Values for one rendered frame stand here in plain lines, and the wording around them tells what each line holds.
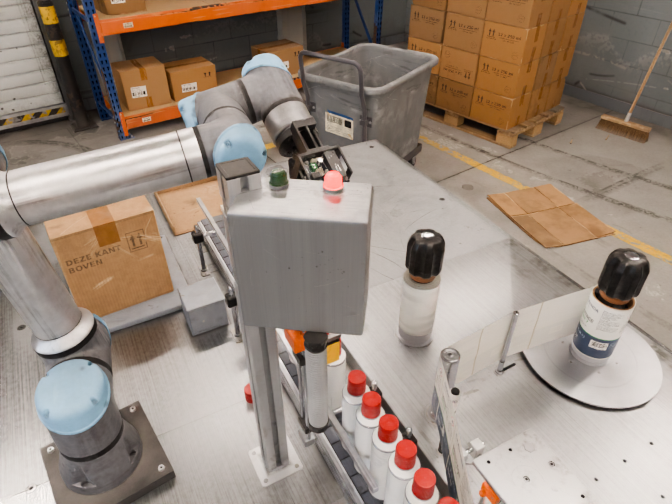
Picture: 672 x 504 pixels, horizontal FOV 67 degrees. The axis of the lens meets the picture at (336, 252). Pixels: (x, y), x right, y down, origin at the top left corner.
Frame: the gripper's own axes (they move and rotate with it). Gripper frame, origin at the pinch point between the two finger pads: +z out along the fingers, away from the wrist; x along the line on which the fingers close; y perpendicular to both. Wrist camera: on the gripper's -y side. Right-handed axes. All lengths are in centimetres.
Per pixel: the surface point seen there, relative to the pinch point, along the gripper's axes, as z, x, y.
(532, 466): 39.0, 10.4, 1.1
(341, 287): 8.2, -7.2, 9.7
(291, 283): 4.9, -12.5, 7.8
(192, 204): -67, -2, -97
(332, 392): 16.8, -1.3, -33.3
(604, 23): -186, 407, -186
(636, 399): 45, 57, -25
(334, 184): -2.7, -4.9, 16.6
